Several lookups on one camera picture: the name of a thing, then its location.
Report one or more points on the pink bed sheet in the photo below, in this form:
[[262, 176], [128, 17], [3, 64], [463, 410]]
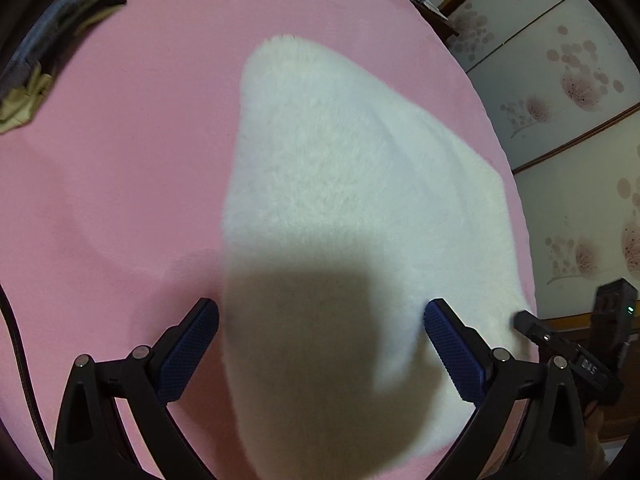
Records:
[[111, 197]]

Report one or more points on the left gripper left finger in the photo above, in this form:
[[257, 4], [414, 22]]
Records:
[[182, 347]]

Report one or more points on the folded blue jeans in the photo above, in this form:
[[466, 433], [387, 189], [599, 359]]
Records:
[[28, 29]]

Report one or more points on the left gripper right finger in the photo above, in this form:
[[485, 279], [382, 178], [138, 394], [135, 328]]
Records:
[[464, 353]]

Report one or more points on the floral sliding wardrobe door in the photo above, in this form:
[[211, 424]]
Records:
[[559, 80]]

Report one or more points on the white fluffy coat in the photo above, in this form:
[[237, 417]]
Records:
[[349, 209]]

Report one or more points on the dark wooden nightstand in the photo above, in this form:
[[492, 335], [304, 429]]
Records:
[[441, 25]]

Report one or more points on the dark folded clothes stack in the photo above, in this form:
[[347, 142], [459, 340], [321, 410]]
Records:
[[21, 104]]

